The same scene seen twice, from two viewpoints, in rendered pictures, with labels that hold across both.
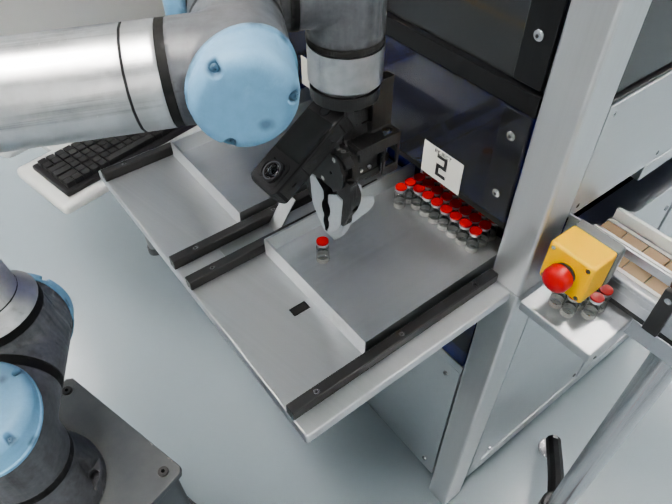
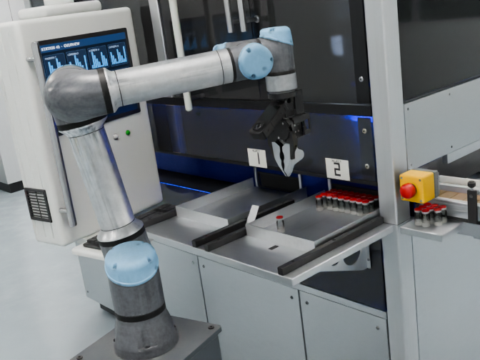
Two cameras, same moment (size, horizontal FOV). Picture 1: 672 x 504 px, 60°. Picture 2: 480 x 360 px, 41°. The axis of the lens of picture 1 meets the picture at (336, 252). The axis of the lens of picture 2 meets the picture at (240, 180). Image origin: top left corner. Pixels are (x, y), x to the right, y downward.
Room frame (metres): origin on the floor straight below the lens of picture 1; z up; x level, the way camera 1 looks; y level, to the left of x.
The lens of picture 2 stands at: (-1.04, 0.18, 1.53)
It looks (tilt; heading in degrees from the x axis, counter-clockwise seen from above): 16 degrees down; 358
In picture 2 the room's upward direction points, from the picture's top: 8 degrees counter-clockwise
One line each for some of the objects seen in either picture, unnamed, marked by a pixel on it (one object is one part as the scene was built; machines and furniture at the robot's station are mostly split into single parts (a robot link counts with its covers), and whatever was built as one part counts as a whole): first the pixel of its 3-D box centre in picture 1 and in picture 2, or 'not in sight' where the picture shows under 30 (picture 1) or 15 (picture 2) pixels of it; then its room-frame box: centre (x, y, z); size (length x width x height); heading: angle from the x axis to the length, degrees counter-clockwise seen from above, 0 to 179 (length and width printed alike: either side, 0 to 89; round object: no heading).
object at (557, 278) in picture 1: (559, 276); (408, 190); (0.53, -0.31, 0.99); 0.04 x 0.04 x 0.04; 38
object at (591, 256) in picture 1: (580, 261); (418, 185); (0.56, -0.34, 1.00); 0.08 x 0.07 x 0.07; 128
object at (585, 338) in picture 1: (580, 308); (434, 226); (0.57, -0.39, 0.87); 0.14 x 0.13 x 0.02; 128
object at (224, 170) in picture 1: (279, 148); (241, 201); (0.95, 0.11, 0.90); 0.34 x 0.26 x 0.04; 128
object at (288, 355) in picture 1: (301, 219); (263, 225); (0.77, 0.06, 0.87); 0.70 x 0.48 x 0.02; 38
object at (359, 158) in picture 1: (349, 128); (286, 115); (0.53, -0.01, 1.24); 0.09 x 0.08 x 0.12; 128
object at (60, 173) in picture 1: (128, 136); (139, 225); (1.10, 0.47, 0.82); 0.40 x 0.14 x 0.02; 139
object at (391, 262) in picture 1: (392, 245); (320, 218); (0.68, -0.10, 0.90); 0.34 x 0.26 x 0.04; 128
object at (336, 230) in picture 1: (353, 210); (295, 157); (0.52, -0.02, 1.13); 0.06 x 0.03 x 0.09; 128
